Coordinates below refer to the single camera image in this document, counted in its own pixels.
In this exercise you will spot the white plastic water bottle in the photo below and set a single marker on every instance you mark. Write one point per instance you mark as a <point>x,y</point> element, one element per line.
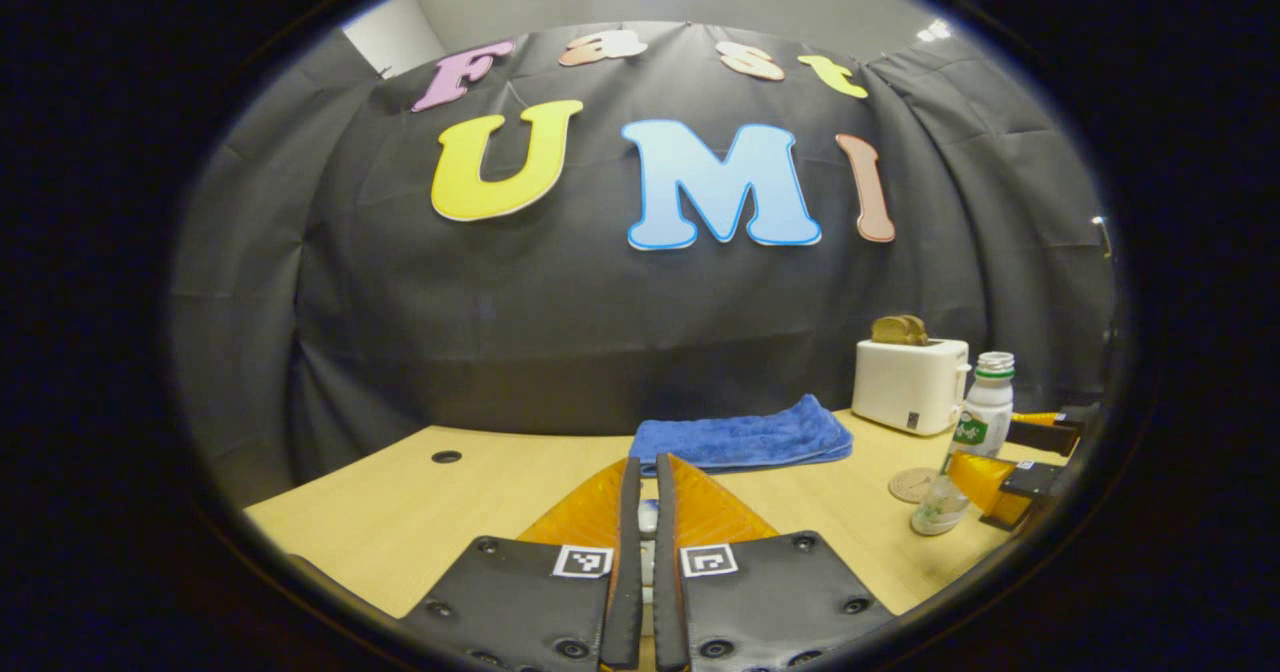
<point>985,417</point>

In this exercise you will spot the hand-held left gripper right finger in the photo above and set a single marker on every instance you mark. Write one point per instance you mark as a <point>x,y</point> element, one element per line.
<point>665,592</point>

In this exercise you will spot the black backdrop cloth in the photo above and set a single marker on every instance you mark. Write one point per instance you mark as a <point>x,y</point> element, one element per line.
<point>500,302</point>

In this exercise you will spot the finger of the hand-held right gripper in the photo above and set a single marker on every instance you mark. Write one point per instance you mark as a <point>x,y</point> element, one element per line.
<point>1045,437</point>
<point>1030,482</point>

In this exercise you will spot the round beige coaster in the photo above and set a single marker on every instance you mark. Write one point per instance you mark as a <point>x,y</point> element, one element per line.
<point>908,485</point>

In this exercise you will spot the small ceiling light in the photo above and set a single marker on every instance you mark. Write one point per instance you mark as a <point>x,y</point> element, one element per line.
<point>933,31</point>

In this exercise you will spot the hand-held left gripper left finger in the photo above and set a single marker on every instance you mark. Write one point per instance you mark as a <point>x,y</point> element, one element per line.
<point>630,572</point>

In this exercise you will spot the white toaster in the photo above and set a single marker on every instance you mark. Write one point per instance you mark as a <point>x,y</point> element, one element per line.
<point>905,387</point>

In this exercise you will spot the brown toast slice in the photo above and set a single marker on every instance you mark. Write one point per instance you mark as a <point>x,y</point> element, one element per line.
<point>890,331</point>
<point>920,333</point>

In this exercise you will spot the blue towel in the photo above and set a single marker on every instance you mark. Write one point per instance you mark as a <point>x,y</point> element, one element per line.
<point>740,437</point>

